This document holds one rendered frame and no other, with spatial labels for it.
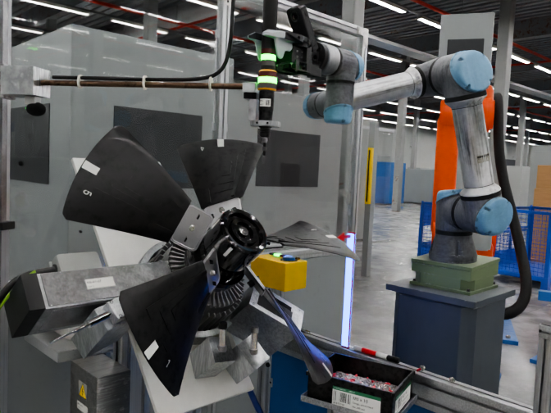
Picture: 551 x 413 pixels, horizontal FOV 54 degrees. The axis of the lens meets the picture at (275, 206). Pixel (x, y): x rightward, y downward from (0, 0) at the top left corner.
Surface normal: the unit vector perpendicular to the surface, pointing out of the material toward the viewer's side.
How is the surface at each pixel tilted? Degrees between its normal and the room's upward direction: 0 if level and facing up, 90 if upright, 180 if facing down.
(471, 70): 84
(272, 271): 90
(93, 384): 90
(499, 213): 99
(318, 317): 90
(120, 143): 70
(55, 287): 50
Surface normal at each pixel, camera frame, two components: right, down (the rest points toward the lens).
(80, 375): -0.72, 0.02
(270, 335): -0.18, 0.62
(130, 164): 0.37, -0.17
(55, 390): 0.70, 0.08
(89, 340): -0.58, 0.24
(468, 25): -0.33, 0.05
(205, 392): 0.56, -0.58
